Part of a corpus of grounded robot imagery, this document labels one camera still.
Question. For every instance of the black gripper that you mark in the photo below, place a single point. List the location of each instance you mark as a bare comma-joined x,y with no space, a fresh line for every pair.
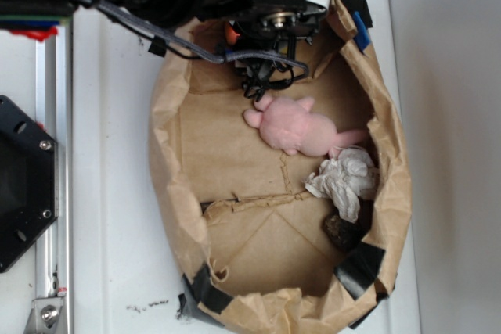
279,33

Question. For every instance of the blue tape piece right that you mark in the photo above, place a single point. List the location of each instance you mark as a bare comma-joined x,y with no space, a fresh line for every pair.
362,38

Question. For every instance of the pink plush toy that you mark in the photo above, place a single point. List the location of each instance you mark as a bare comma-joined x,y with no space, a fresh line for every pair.
290,125

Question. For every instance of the crumpled white paper tissue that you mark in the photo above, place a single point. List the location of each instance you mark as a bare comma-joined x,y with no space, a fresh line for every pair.
346,180

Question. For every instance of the dark brown rock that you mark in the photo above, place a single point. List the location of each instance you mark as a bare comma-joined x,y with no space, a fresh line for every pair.
346,235

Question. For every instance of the brown paper bag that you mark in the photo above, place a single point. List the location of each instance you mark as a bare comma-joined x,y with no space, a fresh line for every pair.
246,235

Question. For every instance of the white plastic board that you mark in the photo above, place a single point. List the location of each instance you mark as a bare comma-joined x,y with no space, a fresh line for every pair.
124,275

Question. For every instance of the aluminium extrusion rail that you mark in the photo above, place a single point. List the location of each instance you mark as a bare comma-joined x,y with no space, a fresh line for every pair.
53,104

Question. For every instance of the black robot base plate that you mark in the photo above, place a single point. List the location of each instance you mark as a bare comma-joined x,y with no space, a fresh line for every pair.
28,182

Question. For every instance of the metal corner bracket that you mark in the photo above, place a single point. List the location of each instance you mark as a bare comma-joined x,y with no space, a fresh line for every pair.
47,316

